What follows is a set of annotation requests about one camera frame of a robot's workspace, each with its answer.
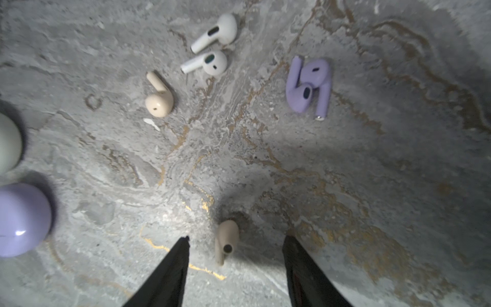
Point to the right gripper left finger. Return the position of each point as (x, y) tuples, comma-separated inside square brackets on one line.
[(166, 285)]

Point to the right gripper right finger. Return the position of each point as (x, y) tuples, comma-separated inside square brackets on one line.
[(307, 284)]

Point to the beige earbud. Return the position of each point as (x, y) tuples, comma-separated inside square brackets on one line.
[(226, 240), (159, 104)]

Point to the purple round charging case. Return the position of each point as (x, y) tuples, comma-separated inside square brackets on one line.
[(26, 218)]

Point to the white round charging case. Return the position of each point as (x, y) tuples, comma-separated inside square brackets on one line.
[(11, 144)]

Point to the purple earbud left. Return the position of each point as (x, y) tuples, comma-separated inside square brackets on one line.
[(298, 96)]

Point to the purple earbud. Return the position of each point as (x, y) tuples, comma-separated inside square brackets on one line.
[(298, 96), (317, 76)]

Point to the purple earbud right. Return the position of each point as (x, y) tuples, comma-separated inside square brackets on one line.
[(317, 76)]

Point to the white earbud lower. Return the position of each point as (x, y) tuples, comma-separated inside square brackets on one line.
[(213, 63)]

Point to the white earbud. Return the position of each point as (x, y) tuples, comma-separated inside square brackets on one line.
[(224, 31), (213, 63)]

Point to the white earbud upper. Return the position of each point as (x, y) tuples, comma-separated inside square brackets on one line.
[(224, 31)]

